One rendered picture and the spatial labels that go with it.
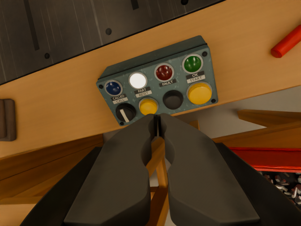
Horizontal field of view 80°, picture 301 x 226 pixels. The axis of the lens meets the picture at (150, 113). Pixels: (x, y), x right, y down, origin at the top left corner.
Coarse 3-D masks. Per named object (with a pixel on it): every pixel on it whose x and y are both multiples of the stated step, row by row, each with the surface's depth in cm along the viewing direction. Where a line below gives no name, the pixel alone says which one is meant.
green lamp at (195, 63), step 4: (192, 56) 21; (196, 56) 21; (188, 60) 21; (192, 60) 21; (196, 60) 21; (200, 60) 21; (184, 64) 21; (188, 64) 21; (192, 64) 21; (196, 64) 21; (200, 64) 21; (188, 68) 21; (192, 68) 21; (196, 68) 21
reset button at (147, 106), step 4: (144, 100) 24; (148, 100) 24; (152, 100) 24; (140, 104) 24; (144, 104) 24; (148, 104) 24; (152, 104) 24; (156, 104) 25; (140, 108) 24; (144, 108) 24; (148, 108) 24; (152, 108) 24; (156, 108) 25; (144, 112) 25; (148, 112) 25; (152, 112) 25
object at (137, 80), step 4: (132, 76) 23; (136, 76) 23; (140, 76) 23; (132, 80) 23; (136, 80) 23; (140, 80) 23; (144, 80) 23; (132, 84) 23; (136, 84) 23; (140, 84) 23; (144, 84) 23
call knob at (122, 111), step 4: (120, 108) 25; (124, 108) 25; (128, 108) 25; (132, 108) 25; (116, 112) 25; (120, 112) 25; (124, 112) 25; (128, 112) 25; (132, 112) 25; (120, 116) 25; (124, 116) 25; (128, 116) 25; (132, 116) 25; (120, 120) 26; (124, 120) 26; (128, 120) 26
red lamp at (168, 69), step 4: (160, 68) 22; (164, 68) 22; (168, 68) 22; (156, 72) 22; (160, 72) 22; (164, 72) 22; (168, 72) 22; (160, 76) 22; (164, 76) 22; (168, 76) 22; (164, 80) 23
